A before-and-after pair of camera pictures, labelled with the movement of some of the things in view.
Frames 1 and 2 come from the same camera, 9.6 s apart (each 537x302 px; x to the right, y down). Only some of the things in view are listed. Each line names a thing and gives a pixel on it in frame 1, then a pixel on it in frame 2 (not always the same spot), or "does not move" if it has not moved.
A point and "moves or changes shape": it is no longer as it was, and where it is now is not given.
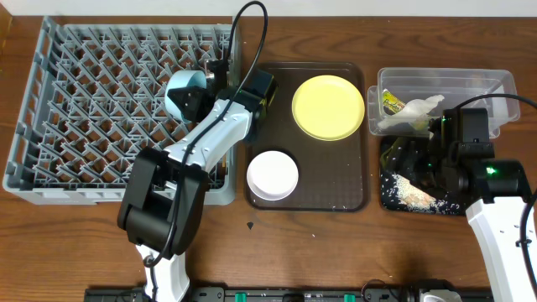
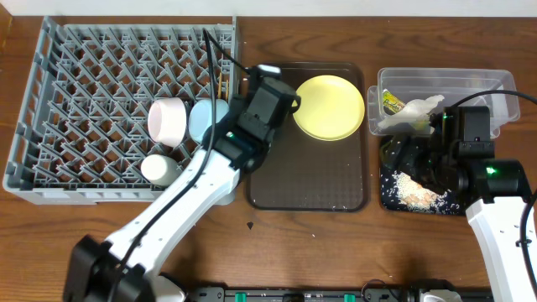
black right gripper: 401,158 does not move
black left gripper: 195,102 to 288,98
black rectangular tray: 406,186 does not move
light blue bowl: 180,79 moves or changes shape
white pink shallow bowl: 272,174 to 167,122
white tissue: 415,113 does not move
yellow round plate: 328,107 does not move
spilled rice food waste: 398,191 does not move
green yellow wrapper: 392,106 does not move
